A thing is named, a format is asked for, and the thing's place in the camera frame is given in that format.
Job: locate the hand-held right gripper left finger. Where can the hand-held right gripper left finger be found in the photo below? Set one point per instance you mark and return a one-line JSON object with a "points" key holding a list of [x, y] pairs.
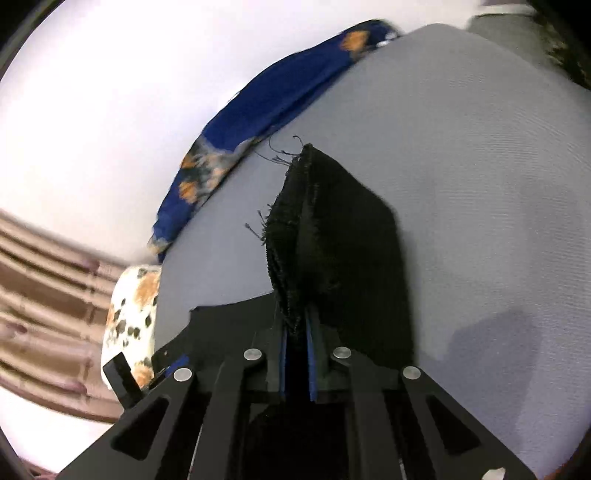
{"points": [[283, 364]]}

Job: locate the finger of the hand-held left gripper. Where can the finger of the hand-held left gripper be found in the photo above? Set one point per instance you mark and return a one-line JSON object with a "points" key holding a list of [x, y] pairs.
{"points": [[121, 381], [173, 363]]}

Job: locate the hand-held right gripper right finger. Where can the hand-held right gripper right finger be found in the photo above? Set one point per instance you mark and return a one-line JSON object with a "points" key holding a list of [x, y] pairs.
{"points": [[312, 364]]}

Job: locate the black pants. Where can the black pants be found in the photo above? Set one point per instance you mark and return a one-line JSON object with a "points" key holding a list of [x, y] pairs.
{"points": [[337, 240]]}

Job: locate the white floral pillow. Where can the white floral pillow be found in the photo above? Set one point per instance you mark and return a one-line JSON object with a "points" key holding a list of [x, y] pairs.
{"points": [[134, 304]]}

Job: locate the brown striped curtain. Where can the brown striped curtain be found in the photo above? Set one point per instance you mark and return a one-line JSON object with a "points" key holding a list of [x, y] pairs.
{"points": [[46, 300]]}

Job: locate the blue floral blanket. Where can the blue floral blanket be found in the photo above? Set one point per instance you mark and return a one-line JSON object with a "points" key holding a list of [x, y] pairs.
{"points": [[258, 115]]}

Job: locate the grey fabric item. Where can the grey fabric item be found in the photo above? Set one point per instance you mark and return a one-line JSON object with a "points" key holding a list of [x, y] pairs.
{"points": [[503, 34]]}

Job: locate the black and white crochet bag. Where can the black and white crochet bag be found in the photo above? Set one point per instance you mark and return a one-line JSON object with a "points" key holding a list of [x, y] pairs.
{"points": [[565, 41]]}

